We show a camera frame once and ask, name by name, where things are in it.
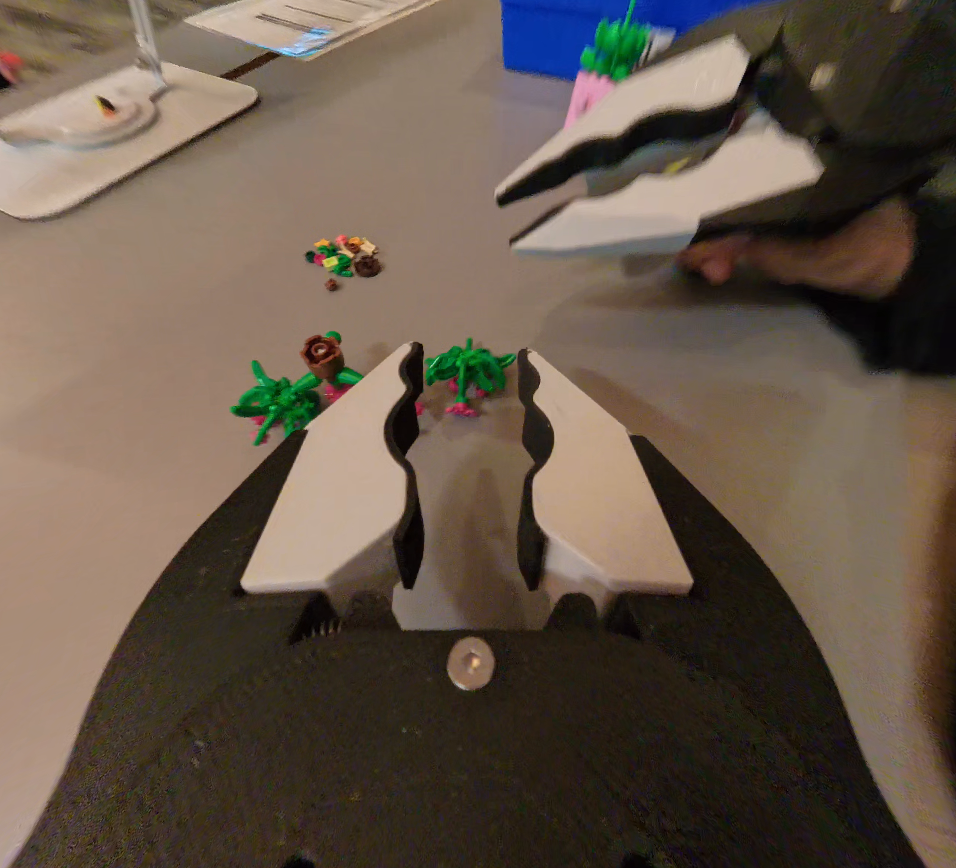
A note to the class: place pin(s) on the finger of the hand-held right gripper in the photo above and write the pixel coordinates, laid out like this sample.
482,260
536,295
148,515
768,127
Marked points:
657,91
672,210

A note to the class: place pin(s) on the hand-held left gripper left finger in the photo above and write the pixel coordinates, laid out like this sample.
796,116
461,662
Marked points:
328,509

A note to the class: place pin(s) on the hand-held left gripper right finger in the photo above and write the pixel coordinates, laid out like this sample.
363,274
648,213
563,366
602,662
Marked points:
605,509

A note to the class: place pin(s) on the green toy plant brown pot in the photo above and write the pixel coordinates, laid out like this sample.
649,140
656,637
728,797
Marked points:
280,401

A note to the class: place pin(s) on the green toy leaf cluster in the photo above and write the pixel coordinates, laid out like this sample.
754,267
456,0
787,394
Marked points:
467,367

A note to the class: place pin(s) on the person's right forearm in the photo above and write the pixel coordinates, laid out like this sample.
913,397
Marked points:
926,315

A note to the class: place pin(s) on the person's right hand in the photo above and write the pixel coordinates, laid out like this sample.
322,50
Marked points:
836,255

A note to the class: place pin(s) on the pink toy flower pot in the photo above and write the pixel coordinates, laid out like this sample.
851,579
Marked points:
586,95

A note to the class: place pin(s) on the pile of small toy pieces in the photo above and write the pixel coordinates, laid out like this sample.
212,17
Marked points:
343,257

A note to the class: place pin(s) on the laminated paper sheet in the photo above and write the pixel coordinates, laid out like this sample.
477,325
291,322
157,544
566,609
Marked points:
321,9

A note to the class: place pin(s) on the white document stand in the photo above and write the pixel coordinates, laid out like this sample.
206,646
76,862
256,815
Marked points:
187,113

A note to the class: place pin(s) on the red object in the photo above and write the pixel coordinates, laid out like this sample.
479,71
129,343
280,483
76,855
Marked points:
6,67

